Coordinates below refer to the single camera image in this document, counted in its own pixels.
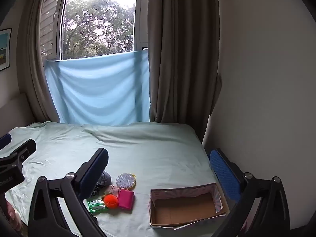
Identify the grey slatted shutter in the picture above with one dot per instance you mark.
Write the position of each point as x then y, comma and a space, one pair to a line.
49, 24

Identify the person's left hand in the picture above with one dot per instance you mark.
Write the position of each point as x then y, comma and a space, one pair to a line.
13, 214

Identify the magenta pouch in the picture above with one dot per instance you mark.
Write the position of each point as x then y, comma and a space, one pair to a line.
126, 198

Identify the dark patterned scrunchie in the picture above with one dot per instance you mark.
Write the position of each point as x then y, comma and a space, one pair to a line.
97, 191

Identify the green wipes packet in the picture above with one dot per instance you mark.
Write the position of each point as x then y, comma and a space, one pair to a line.
97, 206

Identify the white framed window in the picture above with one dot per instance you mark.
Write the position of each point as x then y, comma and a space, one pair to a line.
98, 24

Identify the grey fuzzy ball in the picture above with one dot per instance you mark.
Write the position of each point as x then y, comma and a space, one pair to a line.
105, 179

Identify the framed wall picture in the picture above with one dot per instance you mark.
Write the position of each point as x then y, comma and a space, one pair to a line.
5, 49

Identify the pale green bed sheet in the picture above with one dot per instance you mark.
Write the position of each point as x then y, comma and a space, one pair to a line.
148, 153

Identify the round grey yellow-edged sponge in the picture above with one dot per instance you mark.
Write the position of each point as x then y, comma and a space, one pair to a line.
126, 181

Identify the light blue hanging cloth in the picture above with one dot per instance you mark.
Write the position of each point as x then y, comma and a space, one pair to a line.
98, 91

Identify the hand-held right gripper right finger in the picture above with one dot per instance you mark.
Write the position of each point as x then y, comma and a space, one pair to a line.
224, 175

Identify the cardboard box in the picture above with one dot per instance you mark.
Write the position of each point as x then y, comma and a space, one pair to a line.
182, 209

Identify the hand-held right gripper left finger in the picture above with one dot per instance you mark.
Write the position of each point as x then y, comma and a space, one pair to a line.
95, 175

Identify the beige curtain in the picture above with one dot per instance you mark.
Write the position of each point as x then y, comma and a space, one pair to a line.
32, 66
185, 54

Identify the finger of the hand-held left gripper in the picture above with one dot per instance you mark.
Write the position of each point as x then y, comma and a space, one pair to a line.
26, 149
5, 140

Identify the orange pompom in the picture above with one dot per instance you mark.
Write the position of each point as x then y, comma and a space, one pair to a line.
110, 200

